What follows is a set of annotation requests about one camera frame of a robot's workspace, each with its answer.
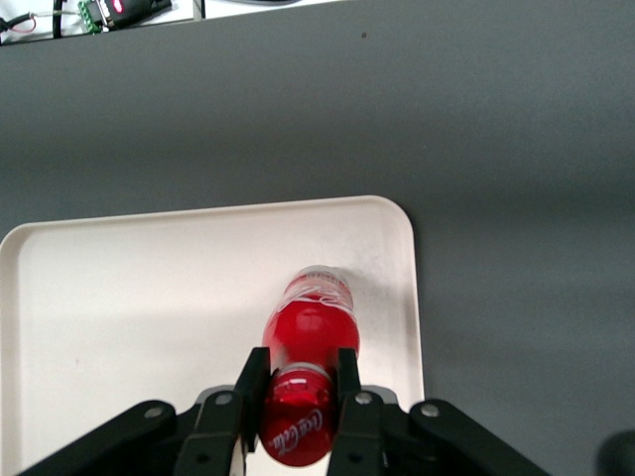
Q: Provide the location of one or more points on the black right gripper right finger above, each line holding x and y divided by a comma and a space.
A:
367, 421

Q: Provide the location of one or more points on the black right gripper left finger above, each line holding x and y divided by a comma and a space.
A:
218, 421

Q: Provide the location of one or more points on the red coke bottle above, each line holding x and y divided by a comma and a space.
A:
307, 367

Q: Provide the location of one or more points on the white plastic tray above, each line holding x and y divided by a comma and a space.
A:
149, 317

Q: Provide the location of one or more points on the black adapter with red light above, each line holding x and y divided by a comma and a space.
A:
130, 8

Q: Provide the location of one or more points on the green terminal connector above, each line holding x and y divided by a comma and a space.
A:
90, 15

